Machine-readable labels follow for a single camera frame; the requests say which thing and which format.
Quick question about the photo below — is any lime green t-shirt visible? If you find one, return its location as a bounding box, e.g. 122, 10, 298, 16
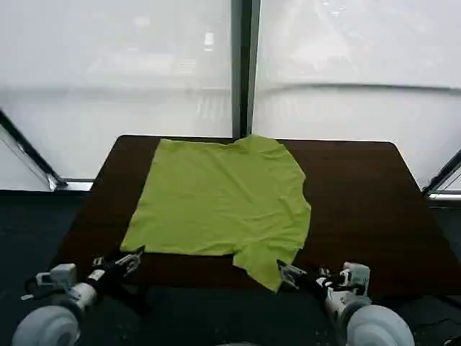
120, 133, 313, 292

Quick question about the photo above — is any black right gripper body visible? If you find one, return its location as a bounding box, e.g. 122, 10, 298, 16
300, 268, 334, 301

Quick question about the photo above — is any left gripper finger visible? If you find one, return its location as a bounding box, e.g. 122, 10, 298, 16
115, 245, 146, 267
122, 256, 141, 278

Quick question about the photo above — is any black table leg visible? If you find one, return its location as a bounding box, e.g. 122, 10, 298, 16
117, 283, 151, 316

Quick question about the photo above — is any slanted metal window frame bar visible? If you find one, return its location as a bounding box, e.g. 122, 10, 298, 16
420, 148, 461, 196
0, 107, 68, 191

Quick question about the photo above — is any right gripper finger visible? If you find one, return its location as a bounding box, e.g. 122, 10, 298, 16
275, 258, 308, 277
279, 272, 302, 290

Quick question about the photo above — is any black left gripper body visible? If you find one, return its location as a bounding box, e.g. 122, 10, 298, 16
86, 256, 126, 289

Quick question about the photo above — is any dark vertical window post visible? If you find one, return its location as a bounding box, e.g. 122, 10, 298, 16
229, 0, 261, 138

